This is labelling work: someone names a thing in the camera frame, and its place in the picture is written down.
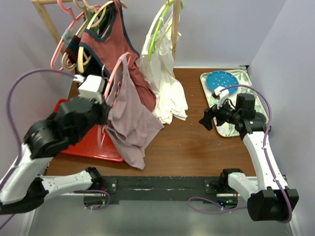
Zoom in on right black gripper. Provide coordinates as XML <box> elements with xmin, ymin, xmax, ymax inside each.
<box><xmin>199</xmin><ymin>96</ymin><xmax>240</xmax><ymax>131</ymax></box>

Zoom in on pink plastic hanger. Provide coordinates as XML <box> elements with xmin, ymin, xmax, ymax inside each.
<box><xmin>97</xmin><ymin>59</ymin><xmax>122</xmax><ymax>149</ymax></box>

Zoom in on mauve tank top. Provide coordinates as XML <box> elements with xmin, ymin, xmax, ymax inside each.
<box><xmin>105</xmin><ymin>53</ymin><xmax>164</xmax><ymax>170</ymax></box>

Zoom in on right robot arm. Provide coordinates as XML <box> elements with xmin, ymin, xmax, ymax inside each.
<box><xmin>199</xmin><ymin>91</ymin><xmax>299</xmax><ymax>223</ymax></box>

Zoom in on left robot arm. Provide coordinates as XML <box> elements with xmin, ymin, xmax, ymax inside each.
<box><xmin>0</xmin><ymin>96</ymin><xmax>110</xmax><ymax>215</ymax></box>

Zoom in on cream hanger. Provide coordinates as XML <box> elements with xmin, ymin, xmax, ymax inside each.
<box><xmin>77</xmin><ymin>0</ymin><xmax>127</xmax><ymax>73</ymax></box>

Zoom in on beige hanger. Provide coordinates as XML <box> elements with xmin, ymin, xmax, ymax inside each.
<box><xmin>62</xmin><ymin>5</ymin><xmax>92</xmax><ymax>71</ymax></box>

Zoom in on navy tank top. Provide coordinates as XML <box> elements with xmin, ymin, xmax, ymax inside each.
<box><xmin>62</xmin><ymin>9</ymin><xmax>112</xmax><ymax>77</ymax></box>

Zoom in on white tank top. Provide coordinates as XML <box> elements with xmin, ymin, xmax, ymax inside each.
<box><xmin>139</xmin><ymin>16</ymin><xmax>188</xmax><ymax>124</ymax></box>

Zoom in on red tank top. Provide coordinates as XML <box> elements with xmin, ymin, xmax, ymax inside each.
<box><xmin>79</xmin><ymin>0</ymin><xmax>156</xmax><ymax>112</ymax></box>

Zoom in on lime green hanger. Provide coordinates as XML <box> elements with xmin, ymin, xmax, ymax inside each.
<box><xmin>148</xmin><ymin>0</ymin><xmax>183</xmax><ymax>60</ymax></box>

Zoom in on white hanger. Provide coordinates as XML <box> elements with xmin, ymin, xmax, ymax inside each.
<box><xmin>140</xmin><ymin>2</ymin><xmax>170</xmax><ymax>59</ymax></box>

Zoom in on outer pink hanger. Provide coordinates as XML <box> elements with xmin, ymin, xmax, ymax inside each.
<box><xmin>50</xmin><ymin>0</ymin><xmax>87</xmax><ymax>69</ymax></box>

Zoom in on red plastic tray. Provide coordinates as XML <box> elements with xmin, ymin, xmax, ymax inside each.
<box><xmin>53</xmin><ymin>98</ymin><xmax>125</xmax><ymax>163</ymax></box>

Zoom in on blue dotted plate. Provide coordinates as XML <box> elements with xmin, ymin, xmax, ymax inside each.
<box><xmin>206</xmin><ymin>71</ymin><xmax>239</xmax><ymax>93</ymax></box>

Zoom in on floral serving tray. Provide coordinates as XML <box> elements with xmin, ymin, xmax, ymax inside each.
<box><xmin>200</xmin><ymin>69</ymin><xmax>268</xmax><ymax>138</ymax></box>

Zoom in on wooden clothes rack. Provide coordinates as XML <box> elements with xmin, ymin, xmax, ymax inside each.
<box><xmin>31</xmin><ymin>0</ymin><xmax>182</xmax><ymax>74</ymax></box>

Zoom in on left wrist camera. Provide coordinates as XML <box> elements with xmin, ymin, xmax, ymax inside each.
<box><xmin>73</xmin><ymin>75</ymin><xmax>105</xmax><ymax>103</ymax></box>

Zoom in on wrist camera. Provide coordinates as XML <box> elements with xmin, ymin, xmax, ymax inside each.
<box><xmin>73</xmin><ymin>75</ymin><xmax>105</xmax><ymax>103</ymax></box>
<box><xmin>212</xmin><ymin>86</ymin><xmax>229</xmax><ymax>109</ymax></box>

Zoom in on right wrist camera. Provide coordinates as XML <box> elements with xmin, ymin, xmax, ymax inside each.
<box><xmin>212</xmin><ymin>86</ymin><xmax>229</xmax><ymax>109</ymax></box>

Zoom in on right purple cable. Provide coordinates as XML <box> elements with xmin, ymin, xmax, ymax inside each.
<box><xmin>187</xmin><ymin>85</ymin><xmax>293</xmax><ymax>223</ymax></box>

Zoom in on purple cable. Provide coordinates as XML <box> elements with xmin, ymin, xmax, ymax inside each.
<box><xmin>187</xmin><ymin>85</ymin><xmax>293</xmax><ymax>223</ymax></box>
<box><xmin>0</xmin><ymin>68</ymin><xmax>79</xmax><ymax>232</ymax></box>

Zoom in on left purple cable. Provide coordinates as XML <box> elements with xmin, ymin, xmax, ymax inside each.
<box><xmin>0</xmin><ymin>68</ymin><xmax>79</xmax><ymax>232</ymax></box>

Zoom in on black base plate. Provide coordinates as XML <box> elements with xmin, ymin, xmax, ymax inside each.
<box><xmin>83</xmin><ymin>175</ymin><xmax>239</xmax><ymax>206</ymax></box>

